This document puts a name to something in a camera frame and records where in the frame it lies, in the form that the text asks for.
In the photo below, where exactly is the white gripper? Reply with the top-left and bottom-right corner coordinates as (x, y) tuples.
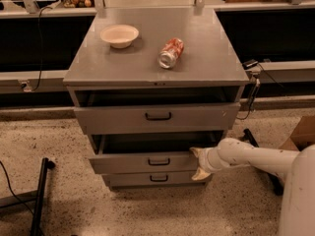
(189, 147), (221, 181)

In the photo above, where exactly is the grey drawer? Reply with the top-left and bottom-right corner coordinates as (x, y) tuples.
(75, 103), (240, 135)
(102, 171), (212, 188)
(89, 132), (222, 174)

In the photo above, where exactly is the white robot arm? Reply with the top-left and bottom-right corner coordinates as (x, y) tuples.
(190, 138), (315, 236)

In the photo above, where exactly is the grey bottom drawer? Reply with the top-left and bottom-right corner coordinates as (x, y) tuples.
(102, 171), (212, 188)

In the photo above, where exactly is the grey metal drawer cabinet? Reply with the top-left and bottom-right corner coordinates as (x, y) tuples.
(62, 6), (251, 191)

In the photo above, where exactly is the grey top drawer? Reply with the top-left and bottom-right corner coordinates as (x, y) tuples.
(75, 103), (240, 135)

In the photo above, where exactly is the black stand leg right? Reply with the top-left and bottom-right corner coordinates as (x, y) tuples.
(243, 128), (285, 197)

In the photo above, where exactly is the black stand leg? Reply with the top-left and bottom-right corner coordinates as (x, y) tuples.
(31, 157), (55, 236)
(243, 128), (285, 197)

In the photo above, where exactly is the brown cardboard box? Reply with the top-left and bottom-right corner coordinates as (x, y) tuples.
(281, 116), (315, 151)

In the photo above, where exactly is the orange soda can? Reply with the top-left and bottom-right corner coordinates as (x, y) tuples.
(157, 37), (184, 69)

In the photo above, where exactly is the white paper bowl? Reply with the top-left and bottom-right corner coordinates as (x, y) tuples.
(100, 25), (139, 49)

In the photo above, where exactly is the black stand leg left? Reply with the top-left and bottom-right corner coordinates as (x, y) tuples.
(31, 157), (55, 236)

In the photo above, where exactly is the black cable right rail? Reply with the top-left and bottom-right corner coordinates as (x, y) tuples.
(236, 62), (286, 121)

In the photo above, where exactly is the small black device on rail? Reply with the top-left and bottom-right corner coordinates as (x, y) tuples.
(242, 59), (258, 70)

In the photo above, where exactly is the black cable left floor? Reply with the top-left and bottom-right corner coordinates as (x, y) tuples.
(0, 159), (45, 236)

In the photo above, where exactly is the black hanging cable left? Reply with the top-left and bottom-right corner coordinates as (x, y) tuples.
(32, 5), (53, 92)

